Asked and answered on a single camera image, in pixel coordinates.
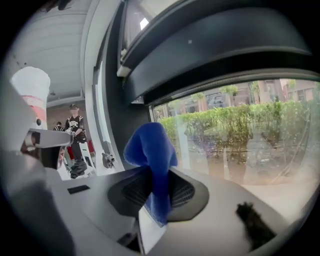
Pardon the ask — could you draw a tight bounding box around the black bag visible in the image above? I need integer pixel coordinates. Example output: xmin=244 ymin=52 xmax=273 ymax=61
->
xmin=69 ymin=159 xmax=88 ymax=180

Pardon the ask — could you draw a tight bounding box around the white chair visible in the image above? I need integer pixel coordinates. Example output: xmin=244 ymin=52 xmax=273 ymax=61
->
xmin=63 ymin=140 xmax=97 ymax=180

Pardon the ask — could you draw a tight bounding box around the black awning window sash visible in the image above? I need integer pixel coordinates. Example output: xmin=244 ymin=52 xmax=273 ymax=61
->
xmin=116 ymin=0 xmax=314 ymax=105

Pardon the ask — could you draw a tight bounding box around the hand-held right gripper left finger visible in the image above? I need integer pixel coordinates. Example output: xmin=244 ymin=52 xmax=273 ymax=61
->
xmin=49 ymin=166 xmax=152 ymax=251

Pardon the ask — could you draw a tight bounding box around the clear window glass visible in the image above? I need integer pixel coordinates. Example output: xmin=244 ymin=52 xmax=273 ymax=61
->
xmin=149 ymin=78 xmax=320 ymax=188

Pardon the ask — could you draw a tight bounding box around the blue cloth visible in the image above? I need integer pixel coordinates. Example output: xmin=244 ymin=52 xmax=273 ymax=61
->
xmin=123 ymin=122 xmax=179 ymax=226

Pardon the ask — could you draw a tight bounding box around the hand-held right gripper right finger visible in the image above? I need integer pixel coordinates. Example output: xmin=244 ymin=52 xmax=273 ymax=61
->
xmin=154 ymin=166 xmax=291 ymax=256

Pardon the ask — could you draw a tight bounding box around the black window frame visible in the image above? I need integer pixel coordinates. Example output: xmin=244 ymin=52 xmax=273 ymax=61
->
xmin=104 ymin=0 xmax=320 ymax=172

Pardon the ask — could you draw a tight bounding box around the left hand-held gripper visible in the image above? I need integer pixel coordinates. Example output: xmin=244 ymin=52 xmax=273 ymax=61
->
xmin=21 ymin=128 xmax=75 ymax=171

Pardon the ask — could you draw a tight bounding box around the white plastic bag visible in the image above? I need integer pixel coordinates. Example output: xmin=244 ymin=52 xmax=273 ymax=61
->
xmin=11 ymin=66 xmax=51 ymax=131

